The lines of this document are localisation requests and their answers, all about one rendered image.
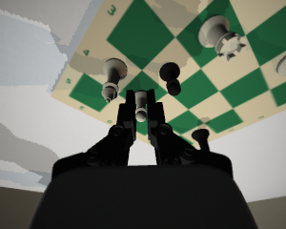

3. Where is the white rook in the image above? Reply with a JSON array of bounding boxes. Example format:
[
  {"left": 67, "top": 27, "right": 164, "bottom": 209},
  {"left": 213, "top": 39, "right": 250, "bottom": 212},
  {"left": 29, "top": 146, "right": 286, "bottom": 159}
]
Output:
[{"left": 198, "top": 14, "right": 247, "bottom": 61}]

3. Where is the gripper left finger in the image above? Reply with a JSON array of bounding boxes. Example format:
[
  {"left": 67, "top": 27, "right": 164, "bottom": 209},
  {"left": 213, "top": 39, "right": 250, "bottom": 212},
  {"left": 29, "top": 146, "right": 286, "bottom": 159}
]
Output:
[{"left": 51, "top": 90, "right": 136, "bottom": 179}]

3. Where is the green and cream chessboard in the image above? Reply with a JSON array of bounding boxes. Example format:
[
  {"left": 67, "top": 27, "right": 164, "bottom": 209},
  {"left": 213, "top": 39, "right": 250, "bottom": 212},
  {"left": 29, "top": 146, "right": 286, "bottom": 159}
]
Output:
[{"left": 51, "top": 0, "right": 286, "bottom": 148}]

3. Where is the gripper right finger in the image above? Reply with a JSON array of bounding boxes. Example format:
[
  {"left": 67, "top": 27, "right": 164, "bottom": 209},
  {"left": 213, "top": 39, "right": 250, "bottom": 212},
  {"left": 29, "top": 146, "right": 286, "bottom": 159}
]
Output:
[{"left": 147, "top": 89, "right": 234, "bottom": 178}]

